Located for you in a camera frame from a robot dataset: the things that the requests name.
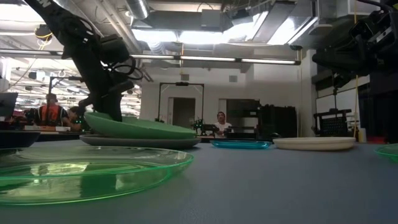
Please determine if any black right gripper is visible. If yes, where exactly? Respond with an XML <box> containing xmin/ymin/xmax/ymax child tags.
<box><xmin>312</xmin><ymin>9</ymin><xmax>398</xmax><ymax>90</ymax></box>

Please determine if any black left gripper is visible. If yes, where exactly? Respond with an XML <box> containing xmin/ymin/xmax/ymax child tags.
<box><xmin>61</xmin><ymin>33</ymin><xmax>136</xmax><ymax>123</ymax></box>

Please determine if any opaque green plastic plate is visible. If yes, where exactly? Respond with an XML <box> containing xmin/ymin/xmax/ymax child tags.
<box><xmin>83</xmin><ymin>111</ymin><xmax>197</xmax><ymax>140</ymax></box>

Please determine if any cream plastic plate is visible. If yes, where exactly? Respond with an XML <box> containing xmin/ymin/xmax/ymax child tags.
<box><xmin>272</xmin><ymin>136</ymin><xmax>356</xmax><ymax>152</ymax></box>

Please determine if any dark plastic plate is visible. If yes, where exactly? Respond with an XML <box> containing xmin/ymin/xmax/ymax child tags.
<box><xmin>0</xmin><ymin>130</ymin><xmax>42</xmax><ymax>149</ymax></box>

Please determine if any cracked clear green plastic plate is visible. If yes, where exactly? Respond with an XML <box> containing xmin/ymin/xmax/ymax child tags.
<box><xmin>374</xmin><ymin>142</ymin><xmax>398</xmax><ymax>164</ymax></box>

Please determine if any clear blue plastic plate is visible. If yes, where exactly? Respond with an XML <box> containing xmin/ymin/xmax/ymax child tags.
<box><xmin>210</xmin><ymin>139</ymin><xmax>273</xmax><ymax>150</ymax></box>

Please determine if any person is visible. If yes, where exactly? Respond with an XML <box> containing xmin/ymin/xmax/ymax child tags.
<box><xmin>34</xmin><ymin>93</ymin><xmax>71</xmax><ymax>127</ymax></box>
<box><xmin>215</xmin><ymin>111</ymin><xmax>233</xmax><ymax>139</ymax></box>
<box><xmin>67</xmin><ymin>105</ymin><xmax>86</xmax><ymax>131</ymax></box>

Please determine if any black perforated cart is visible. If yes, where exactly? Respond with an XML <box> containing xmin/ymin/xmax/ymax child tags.
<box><xmin>313</xmin><ymin>108</ymin><xmax>354</xmax><ymax>138</ymax></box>

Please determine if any grey plastic plate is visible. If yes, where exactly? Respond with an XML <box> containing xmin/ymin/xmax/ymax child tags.
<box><xmin>79</xmin><ymin>134</ymin><xmax>202</xmax><ymax>150</ymax></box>

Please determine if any black cabinet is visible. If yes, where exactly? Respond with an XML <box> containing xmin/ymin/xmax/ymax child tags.
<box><xmin>257</xmin><ymin>105</ymin><xmax>298</xmax><ymax>141</ymax></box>

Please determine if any dark computer monitor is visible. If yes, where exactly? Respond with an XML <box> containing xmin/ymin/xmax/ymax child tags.
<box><xmin>0</xmin><ymin>92</ymin><xmax>19</xmax><ymax>119</ymax></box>

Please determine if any dark shelving unit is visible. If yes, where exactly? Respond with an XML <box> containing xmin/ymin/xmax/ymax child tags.
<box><xmin>226</xmin><ymin>98</ymin><xmax>261</xmax><ymax>139</ymax></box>

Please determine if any long ceiling tube light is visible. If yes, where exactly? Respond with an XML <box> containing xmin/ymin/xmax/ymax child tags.
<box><xmin>0</xmin><ymin>48</ymin><xmax>302</xmax><ymax>66</ymax></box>

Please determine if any grey ceiling ventilation box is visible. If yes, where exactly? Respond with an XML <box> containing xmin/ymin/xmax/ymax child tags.
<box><xmin>200</xmin><ymin>9</ymin><xmax>223</xmax><ymax>32</ymax></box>

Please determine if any black metal frame rig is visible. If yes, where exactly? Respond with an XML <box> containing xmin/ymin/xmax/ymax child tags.
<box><xmin>46</xmin><ymin>76</ymin><xmax>91</xmax><ymax>121</ymax></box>
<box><xmin>157</xmin><ymin>82</ymin><xmax>205</xmax><ymax>124</ymax></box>

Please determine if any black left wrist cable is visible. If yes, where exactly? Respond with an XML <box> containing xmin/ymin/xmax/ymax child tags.
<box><xmin>107</xmin><ymin>55</ymin><xmax>144</xmax><ymax>81</ymax></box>

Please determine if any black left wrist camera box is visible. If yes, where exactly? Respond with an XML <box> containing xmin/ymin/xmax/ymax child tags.
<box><xmin>99</xmin><ymin>33</ymin><xmax>131</xmax><ymax>65</ymax></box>

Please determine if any black ceiling cable reel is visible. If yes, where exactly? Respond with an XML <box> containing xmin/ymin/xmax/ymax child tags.
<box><xmin>34</xmin><ymin>24</ymin><xmax>53</xmax><ymax>41</ymax></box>

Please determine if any round silver air duct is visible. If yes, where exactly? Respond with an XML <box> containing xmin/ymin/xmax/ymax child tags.
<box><xmin>124</xmin><ymin>0</ymin><xmax>150</xmax><ymax>20</ymax></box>

